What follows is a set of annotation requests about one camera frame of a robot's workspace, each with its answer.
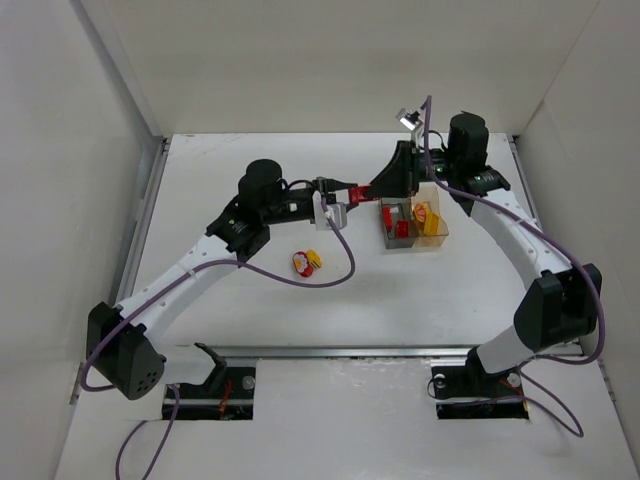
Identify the red rounded lego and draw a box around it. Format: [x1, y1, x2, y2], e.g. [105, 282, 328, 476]
[348, 185, 371, 205]

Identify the yellow peacock lego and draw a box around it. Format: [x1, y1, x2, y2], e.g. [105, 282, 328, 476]
[412, 202, 431, 224]

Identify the small red lego brick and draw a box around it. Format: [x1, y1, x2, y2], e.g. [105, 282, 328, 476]
[395, 220, 410, 239]

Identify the yellow lego brick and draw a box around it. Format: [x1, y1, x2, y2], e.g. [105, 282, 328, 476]
[421, 212, 441, 237]

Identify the red cloud print lego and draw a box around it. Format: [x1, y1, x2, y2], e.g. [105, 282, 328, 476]
[292, 251, 314, 278]

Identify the yellow striped sloped lego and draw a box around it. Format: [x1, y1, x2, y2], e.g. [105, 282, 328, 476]
[306, 250, 323, 270]

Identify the red L-shaped lego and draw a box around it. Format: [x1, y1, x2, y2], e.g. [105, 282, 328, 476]
[382, 206, 394, 232]

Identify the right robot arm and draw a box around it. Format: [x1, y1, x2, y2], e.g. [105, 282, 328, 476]
[366, 106, 605, 380]

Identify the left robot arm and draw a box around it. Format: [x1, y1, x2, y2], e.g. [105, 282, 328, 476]
[84, 159, 354, 400]

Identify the amber transparent container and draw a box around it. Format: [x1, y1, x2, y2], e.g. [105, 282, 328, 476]
[410, 185, 449, 249]

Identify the grey transparent container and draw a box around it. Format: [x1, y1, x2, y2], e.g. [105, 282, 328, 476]
[379, 198, 418, 250]

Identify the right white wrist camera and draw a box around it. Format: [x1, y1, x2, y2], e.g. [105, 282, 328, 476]
[396, 108, 425, 147]

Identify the aluminium rail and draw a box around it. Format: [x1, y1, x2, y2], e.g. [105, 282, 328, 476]
[108, 344, 584, 362]

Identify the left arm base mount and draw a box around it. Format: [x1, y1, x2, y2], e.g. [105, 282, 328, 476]
[161, 358, 257, 421]

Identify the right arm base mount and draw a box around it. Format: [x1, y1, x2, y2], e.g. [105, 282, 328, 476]
[428, 365, 529, 420]

